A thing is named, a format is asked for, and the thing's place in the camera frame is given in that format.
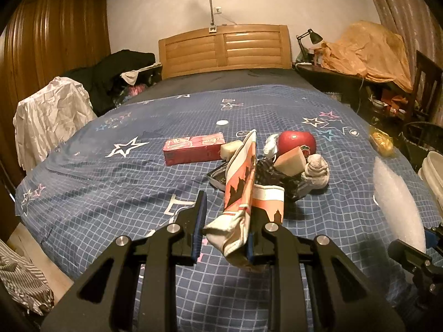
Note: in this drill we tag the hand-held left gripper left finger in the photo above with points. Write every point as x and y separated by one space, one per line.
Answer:
199 228

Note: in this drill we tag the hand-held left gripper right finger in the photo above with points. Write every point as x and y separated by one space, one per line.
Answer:
263 245

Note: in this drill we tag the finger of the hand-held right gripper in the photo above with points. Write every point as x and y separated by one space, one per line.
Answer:
406 250
433 238

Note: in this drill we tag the orange white paper bag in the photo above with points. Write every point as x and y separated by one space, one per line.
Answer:
240 186

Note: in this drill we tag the white plastic bucket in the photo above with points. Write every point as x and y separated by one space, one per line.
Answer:
432 169

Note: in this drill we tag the yellow snack packet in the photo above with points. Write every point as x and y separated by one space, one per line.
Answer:
380 141

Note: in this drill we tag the silver foil packet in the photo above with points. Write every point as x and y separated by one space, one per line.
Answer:
218 178

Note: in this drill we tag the pink cardboard box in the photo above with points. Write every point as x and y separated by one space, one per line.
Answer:
193 148

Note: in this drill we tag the beige sponge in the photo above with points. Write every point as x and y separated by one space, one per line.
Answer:
231 149

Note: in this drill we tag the tan cardboard wedge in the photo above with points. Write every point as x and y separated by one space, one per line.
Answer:
290 162

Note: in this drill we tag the grey sock ball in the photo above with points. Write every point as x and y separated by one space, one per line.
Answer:
316 173

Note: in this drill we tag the white crumpled tissue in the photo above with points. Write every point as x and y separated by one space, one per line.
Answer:
271 145

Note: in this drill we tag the white bottle cap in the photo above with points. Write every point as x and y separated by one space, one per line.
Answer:
222 122

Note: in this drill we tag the red apple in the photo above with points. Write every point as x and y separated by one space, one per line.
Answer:
297 141

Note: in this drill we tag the dark grey bed sheet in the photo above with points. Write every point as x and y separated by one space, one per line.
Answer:
221 80

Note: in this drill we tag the dark wooden chair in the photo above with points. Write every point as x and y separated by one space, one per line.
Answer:
427 76

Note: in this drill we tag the small white cloth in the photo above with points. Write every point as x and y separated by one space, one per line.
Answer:
131 75

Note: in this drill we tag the wooden headboard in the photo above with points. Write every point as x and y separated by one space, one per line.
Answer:
221 52

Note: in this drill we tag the black clothes pile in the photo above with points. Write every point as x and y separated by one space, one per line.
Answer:
110 72

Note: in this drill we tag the dark wooden desk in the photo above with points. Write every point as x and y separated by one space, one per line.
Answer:
332 76

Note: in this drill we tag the white crumpled cloth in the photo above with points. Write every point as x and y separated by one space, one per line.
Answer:
52 117

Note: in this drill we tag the striped cloth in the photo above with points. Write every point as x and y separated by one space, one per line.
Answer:
20 276

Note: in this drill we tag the orange cloth cover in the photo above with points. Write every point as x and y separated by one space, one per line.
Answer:
367 52

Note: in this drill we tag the black desk lamp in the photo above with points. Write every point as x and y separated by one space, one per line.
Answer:
315 37

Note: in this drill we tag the metal phone stand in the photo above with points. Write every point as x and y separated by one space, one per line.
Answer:
211 3

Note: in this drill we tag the patterned curtain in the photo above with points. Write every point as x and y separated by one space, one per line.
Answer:
408 7

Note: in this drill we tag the wooden wardrobe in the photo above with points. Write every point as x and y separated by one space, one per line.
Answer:
52 41

